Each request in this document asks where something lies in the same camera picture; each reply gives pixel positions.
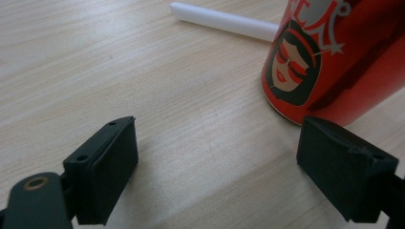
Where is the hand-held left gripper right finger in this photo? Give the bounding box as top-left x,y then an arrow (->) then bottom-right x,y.
296,115 -> 399,224

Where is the white straw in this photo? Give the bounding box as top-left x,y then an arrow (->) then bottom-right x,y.
168,2 -> 280,43

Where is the red printed paper cup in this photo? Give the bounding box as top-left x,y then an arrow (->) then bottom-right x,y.
261,0 -> 405,128

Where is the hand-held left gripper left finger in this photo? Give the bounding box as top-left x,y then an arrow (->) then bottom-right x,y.
62,115 -> 139,226

